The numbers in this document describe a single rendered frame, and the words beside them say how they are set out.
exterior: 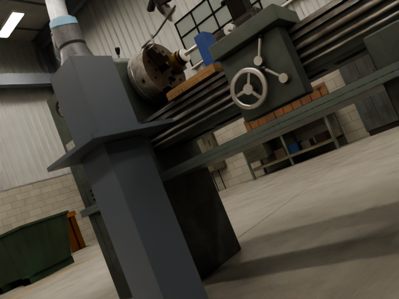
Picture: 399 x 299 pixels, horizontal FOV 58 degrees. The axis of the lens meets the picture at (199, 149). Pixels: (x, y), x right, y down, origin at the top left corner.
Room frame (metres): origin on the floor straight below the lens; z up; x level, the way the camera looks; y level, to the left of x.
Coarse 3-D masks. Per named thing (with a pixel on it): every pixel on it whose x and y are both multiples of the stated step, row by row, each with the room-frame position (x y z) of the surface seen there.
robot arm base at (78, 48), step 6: (66, 42) 1.44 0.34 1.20; (72, 42) 1.45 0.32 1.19; (78, 42) 1.46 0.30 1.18; (84, 42) 1.49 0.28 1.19; (60, 48) 1.46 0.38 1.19; (66, 48) 1.44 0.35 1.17; (72, 48) 1.44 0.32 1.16; (78, 48) 1.45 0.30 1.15; (84, 48) 1.46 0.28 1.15; (66, 54) 1.44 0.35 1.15; (72, 54) 1.44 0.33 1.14; (78, 54) 1.43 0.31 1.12; (84, 54) 1.44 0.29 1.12; (90, 54) 1.47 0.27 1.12
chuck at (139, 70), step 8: (160, 48) 1.92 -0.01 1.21; (136, 56) 1.83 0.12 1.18; (144, 56) 1.80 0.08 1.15; (136, 64) 1.81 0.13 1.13; (144, 64) 1.78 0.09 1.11; (152, 64) 1.83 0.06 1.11; (136, 72) 1.81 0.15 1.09; (144, 72) 1.78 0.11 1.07; (152, 72) 1.81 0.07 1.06; (160, 72) 1.86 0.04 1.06; (184, 72) 2.02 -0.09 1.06; (136, 80) 1.82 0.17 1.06; (152, 80) 1.79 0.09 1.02; (160, 80) 1.84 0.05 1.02; (176, 80) 1.94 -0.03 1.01; (184, 80) 1.99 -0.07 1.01; (144, 88) 1.83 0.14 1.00; (152, 88) 1.81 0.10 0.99; (160, 88) 1.82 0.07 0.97; (152, 96) 1.86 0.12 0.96; (160, 96) 1.86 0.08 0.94
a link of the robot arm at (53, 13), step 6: (48, 0) 1.60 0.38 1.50; (54, 0) 1.60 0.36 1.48; (60, 0) 1.61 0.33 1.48; (48, 6) 1.60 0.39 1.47; (54, 6) 1.59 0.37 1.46; (60, 6) 1.60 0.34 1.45; (48, 12) 1.62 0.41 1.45; (54, 12) 1.59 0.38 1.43; (60, 12) 1.60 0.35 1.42; (66, 12) 1.63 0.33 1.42; (54, 48) 1.61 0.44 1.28; (60, 54) 1.58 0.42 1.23; (60, 60) 1.64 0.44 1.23
